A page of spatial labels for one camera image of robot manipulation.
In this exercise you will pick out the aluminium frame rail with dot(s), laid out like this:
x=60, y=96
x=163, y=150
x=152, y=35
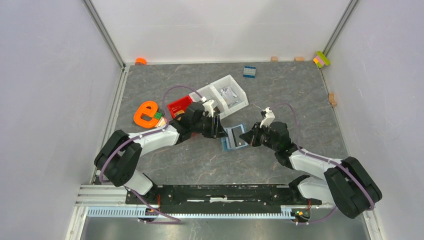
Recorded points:
x=108, y=200

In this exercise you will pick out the red plastic bin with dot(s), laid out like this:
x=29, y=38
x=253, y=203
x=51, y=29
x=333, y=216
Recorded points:
x=179, y=106

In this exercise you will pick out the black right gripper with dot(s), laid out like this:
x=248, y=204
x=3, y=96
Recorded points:
x=250, y=137

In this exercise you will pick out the blue lego brick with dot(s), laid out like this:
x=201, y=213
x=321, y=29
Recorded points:
x=249, y=72

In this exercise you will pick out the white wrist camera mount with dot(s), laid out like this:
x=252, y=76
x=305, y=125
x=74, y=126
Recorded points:
x=209, y=107
x=267, y=117

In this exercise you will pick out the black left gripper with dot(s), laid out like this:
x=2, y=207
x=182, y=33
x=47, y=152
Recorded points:
x=211, y=133

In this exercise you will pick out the orange round cap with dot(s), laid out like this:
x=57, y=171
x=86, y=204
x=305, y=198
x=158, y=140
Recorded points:
x=140, y=61

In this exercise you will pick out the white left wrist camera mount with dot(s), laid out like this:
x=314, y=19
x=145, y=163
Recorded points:
x=209, y=107

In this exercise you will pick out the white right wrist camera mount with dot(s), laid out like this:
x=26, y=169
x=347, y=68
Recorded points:
x=267, y=117

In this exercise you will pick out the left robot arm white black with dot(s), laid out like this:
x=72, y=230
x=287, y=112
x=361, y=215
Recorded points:
x=118, y=159

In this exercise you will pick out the curved wooden piece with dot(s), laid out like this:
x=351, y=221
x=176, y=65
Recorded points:
x=332, y=100

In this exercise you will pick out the green pink stacked bricks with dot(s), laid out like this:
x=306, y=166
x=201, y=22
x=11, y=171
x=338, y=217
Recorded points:
x=321, y=60

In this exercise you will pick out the clear plastic packet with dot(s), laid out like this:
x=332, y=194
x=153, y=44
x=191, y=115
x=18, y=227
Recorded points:
x=230, y=97

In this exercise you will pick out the white plastic bin with packet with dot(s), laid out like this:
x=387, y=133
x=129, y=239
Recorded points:
x=228, y=80

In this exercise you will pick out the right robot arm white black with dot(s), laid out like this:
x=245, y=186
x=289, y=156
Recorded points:
x=342, y=182

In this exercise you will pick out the orange letter e toy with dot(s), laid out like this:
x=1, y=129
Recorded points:
x=145, y=115

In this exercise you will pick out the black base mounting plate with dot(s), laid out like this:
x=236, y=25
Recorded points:
x=225, y=198

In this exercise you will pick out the green toy brick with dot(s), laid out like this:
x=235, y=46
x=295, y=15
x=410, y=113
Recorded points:
x=158, y=115

